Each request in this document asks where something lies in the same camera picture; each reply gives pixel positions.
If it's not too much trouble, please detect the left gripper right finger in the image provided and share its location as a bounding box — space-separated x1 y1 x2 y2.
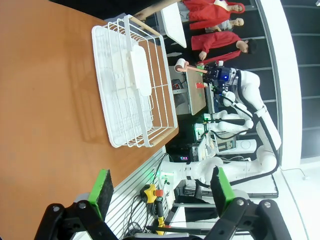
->
207 166 292 240

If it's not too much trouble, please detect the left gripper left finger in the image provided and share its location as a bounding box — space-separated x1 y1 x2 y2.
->
34 169 118 240

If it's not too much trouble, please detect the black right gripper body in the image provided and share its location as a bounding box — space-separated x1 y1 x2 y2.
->
203 64 226 85

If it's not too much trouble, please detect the pink handled lint roller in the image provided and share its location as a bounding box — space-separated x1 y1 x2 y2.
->
174 57 208 75

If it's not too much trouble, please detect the person's right hand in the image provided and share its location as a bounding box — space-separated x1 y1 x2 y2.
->
133 9 151 22

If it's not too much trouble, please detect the brown background table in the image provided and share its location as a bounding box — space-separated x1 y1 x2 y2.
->
186 69 209 116

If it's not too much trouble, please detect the bystander red jacket black cap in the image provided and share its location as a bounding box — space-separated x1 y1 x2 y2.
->
191 31 258 66

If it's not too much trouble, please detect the small display screen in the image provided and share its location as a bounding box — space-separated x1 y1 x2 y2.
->
215 138 237 153

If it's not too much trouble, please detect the white side table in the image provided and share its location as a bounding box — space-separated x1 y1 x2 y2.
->
160 1 188 49

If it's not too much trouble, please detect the yellow emergency stop button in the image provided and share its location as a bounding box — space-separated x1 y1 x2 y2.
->
139 183 165 204

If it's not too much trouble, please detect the white round device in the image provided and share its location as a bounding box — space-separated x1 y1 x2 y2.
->
234 139 257 154

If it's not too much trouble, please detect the bystander in red hoodie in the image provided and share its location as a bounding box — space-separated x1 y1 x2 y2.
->
183 0 246 31

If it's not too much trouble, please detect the bystander in grey top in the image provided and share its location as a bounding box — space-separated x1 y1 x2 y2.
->
204 17 245 34

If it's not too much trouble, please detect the white plastic utensil caddy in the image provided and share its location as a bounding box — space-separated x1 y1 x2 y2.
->
129 44 153 97

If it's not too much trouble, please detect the white plastic drip tray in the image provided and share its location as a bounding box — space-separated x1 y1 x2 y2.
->
91 24 154 148

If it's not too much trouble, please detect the person's black shirt torso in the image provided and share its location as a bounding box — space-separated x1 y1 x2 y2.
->
48 0 176 22

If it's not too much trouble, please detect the slotted aluminium table rail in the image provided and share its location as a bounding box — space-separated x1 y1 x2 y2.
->
103 149 168 240

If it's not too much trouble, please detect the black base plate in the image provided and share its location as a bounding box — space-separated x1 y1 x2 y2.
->
174 173 280 200

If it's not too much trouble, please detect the black cable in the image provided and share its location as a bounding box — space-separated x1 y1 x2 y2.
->
125 193 151 238

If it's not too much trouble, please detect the yellow black tool handle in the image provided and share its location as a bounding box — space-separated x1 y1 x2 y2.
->
154 199 167 236

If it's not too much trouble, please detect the white wire dish rack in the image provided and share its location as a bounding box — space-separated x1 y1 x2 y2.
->
91 14 180 149

